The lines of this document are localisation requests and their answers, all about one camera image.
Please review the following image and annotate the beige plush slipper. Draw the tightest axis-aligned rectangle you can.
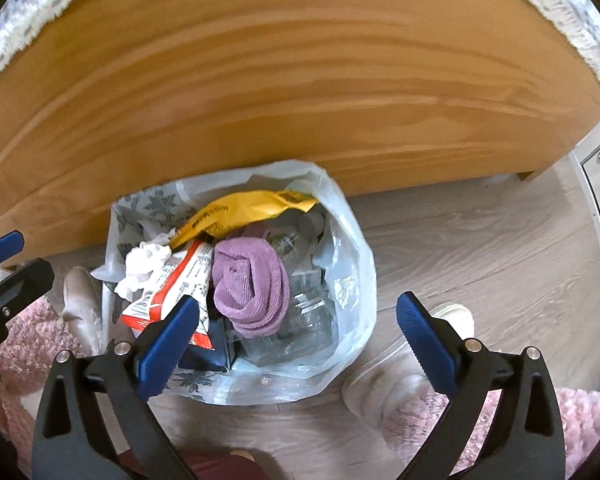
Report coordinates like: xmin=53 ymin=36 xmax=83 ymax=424
xmin=61 ymin=266 xmax=105 ymax=353

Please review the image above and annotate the white tissue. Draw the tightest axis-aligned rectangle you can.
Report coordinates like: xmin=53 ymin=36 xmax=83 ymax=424
xmin=114 ymin=227 xmax=178 ymax=298

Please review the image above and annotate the bin with floral plastic liner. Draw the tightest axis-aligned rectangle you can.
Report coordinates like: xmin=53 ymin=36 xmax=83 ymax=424
xmin=91 ymin=160 xmax=377 ymax=407

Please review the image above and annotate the yellow snack bag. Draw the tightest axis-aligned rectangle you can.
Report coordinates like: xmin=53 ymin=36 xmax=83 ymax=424
xmin=169 ymin=190 xmax=321 ymax=250

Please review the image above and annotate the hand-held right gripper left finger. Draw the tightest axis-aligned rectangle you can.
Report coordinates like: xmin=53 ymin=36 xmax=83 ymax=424
xmin=32 ymin=296 xmax=201 ymax=480

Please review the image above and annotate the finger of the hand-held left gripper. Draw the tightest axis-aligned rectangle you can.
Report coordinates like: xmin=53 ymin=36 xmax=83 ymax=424
xmin=0 ymin=258 xmax=56 ymax=318
xmin=0 ymin=230 xmax=26 ymax=275

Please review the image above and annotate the red and white packet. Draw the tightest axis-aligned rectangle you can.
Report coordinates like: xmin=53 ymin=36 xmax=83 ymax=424
xmin=120 ymin=240 xmax=216 ymax=351

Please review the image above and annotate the clear plastic container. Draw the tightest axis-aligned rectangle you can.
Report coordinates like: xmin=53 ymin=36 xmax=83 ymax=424
xmin=240 ymin=280 xmax=341 ymax=366

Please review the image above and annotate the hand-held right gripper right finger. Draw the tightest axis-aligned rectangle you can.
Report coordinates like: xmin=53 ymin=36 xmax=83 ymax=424
xmin=396 ymin=291 xmax=566 ymax=480

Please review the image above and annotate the wooden bed frame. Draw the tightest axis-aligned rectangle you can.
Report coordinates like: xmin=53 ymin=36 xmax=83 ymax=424
xmin=0 ymin=0 xmax=600 ymax=271

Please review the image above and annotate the purple cloth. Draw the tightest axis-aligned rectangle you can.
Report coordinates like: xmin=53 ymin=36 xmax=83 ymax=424
xmin=211 ymin=225 xmax=292 ymax=338

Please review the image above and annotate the dark blue carton box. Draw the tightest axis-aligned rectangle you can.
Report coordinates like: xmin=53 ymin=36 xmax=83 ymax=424
xmin=177 ymin=305 xmax=238 ymax=373

